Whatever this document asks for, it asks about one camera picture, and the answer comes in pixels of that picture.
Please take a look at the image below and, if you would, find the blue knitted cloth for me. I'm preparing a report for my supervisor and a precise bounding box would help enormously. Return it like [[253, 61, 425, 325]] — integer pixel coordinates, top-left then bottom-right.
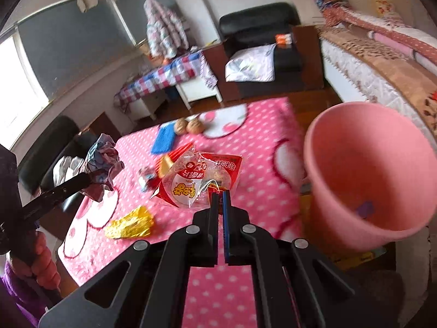
[[151, 122, 176, 155]]

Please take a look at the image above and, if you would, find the black leather armchair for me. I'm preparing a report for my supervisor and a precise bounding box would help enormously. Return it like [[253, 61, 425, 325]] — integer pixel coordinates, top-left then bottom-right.
[[218, 2, 305, 98]]

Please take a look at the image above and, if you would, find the pink polka dot blanket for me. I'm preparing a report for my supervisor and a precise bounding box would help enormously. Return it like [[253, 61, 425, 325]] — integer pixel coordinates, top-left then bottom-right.
[[57, 96, 308, 328]]

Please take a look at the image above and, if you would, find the white cloth on sofa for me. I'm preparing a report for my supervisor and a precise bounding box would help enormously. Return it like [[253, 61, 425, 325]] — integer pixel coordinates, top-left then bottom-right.
[[53, 156, 84, 187]]

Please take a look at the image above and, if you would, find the small crumpled candy wrapper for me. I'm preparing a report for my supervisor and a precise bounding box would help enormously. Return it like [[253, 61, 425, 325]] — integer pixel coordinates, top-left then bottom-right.
[[138, 167, 159, 192]]

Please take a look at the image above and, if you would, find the colourful paper ball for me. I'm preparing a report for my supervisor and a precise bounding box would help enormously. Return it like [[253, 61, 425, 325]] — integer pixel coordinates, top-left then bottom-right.
[[80, 133, 125, 202]]

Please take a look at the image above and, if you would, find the purple fleece left sleeve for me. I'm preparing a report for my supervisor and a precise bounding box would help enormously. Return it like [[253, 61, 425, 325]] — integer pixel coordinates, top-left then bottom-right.
[[1, 262, 46, 327]]

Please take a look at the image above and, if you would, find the clear red snack bag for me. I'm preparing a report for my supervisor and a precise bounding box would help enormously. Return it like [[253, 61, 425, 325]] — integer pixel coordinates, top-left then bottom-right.
[[151, 147, 243, 209]]

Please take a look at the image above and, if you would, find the checkered tablecloth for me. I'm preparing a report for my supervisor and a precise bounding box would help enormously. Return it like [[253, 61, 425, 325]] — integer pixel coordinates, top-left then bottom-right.
[[113, 50, 218, 112]]

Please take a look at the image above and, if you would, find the left walnut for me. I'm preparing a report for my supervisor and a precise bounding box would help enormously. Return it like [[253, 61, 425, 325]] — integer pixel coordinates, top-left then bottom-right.
[[173, 118, 188, 136]]

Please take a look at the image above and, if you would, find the pink rolled blanket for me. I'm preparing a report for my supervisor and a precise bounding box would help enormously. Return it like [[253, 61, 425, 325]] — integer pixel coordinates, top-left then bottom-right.
[[367, 31, 437, 75]]

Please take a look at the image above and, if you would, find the white floral pillow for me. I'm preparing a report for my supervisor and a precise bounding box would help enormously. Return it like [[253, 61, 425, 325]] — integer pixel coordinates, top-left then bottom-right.
[[225, 44, 276, 82]]

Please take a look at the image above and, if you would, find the white desk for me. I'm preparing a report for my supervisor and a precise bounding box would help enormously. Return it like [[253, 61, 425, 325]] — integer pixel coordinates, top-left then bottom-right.
[[127, 77, 223, 121]]

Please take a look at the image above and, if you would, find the bed with white mattress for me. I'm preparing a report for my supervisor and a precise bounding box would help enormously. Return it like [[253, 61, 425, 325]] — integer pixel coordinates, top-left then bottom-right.
[[317, 7, 436, 146]]

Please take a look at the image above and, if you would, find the yellow wrapper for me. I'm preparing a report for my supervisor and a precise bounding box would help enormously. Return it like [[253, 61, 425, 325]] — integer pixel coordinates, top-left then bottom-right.
[[104, 206, 154, 239]]

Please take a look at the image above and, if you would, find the brown leaf pattern bedspread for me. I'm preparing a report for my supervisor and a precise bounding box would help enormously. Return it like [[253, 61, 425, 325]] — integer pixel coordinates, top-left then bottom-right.
[[318, 27, 436, 137]]

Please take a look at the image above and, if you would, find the black sofa at left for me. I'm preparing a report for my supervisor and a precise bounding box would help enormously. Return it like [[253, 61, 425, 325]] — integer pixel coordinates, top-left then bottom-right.
[[18, 116, 99, 204]]

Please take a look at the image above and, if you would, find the left hand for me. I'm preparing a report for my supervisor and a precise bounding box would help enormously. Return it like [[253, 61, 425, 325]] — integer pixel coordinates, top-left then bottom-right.
[[7, 231, 61, 290]]

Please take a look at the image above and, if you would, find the hanging padded floral jacket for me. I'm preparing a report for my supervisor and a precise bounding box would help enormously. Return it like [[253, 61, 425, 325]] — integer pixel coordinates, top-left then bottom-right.
[[144, 0, 190, 59]]

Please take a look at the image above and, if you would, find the yellow floral pillow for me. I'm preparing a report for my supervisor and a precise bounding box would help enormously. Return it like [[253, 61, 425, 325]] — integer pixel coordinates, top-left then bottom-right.
[[375, 0, 403, 22]]

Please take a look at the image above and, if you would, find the red polka dot quilt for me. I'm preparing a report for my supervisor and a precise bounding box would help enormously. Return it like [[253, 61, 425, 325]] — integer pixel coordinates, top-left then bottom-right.
[[322, 7, 436, 65]]

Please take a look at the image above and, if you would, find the orange box on armchair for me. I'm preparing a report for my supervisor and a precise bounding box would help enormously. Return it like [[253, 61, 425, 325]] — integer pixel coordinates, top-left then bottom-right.
[[275, 33, 293, 47]]

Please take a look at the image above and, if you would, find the pink plastic bucket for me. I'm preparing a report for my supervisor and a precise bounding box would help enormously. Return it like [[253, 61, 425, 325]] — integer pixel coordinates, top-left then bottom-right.
[[304, 102, 436, 254]]

